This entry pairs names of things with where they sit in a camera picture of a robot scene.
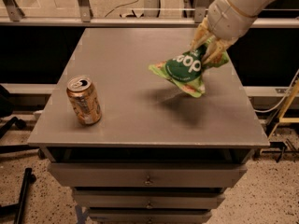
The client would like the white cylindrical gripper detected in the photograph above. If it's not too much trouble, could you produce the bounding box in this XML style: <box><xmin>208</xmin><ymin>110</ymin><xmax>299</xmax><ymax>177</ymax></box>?
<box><xmin>191</xmin><ymin>0</ymin><xmax>257</xmax><ymax>64</ymax></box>

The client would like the green rice chip bag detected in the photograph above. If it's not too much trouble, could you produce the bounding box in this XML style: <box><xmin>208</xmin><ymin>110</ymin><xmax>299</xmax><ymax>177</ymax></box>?
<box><xmin>149</xmin><ymin>44</ymin><xmax>229</xmax><ymax>98</ymax></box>

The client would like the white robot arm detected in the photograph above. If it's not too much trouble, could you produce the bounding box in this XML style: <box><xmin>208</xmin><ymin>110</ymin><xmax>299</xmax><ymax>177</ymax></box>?
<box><xmin>191</xmin><ymin>0</ymin><xmax>276</xmax><ymax>64</ymax></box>

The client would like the orange soda can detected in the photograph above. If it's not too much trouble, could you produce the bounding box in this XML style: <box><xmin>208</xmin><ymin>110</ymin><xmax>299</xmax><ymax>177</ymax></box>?
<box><xmin>66</xmin><ymin>75</ymin><xmax>102</xmax><ymax>125</ymax></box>

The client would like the grey drawer cabinet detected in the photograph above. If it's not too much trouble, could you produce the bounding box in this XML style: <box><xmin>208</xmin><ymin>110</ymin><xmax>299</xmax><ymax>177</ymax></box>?
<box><xmin>29</xmin><ymin>28</ymin><xmax>268</xmax><ymax>224</ymax></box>

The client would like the black chair base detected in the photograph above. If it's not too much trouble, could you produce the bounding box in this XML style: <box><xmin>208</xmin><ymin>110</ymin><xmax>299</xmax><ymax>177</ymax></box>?
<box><xmin>0</xmin><ymin>85</ymin><xmax>46</xmax><ymax>161</ymax></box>

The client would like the black metal floor stand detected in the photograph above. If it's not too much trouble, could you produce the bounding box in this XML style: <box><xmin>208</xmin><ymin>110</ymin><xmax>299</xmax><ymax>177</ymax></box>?
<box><xmin>0</xmin><ymin>168</ymin><xmax>36</xmax><ymax>224</ymax></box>

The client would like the white cable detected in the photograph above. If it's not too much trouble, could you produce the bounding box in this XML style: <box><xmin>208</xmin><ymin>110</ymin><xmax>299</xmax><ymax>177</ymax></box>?
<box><xmin>253</xmin><ymin>68</ymin><xmax>299</xmax><ymax>114</ymax></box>

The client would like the yellow metal frame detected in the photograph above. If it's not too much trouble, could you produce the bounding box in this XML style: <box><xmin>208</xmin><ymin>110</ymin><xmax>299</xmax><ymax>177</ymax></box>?
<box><xmin>266</xmin><ymin>81</ymin><xmax>299</xmax><ymax>138</ymax></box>

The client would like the grey metal railing frame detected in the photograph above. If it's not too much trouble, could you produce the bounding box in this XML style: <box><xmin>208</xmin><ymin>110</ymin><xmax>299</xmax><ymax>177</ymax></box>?
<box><xmin>0</xmin><ymin>0</ymin><xmax>299</xmax><ymax>29</ymax></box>

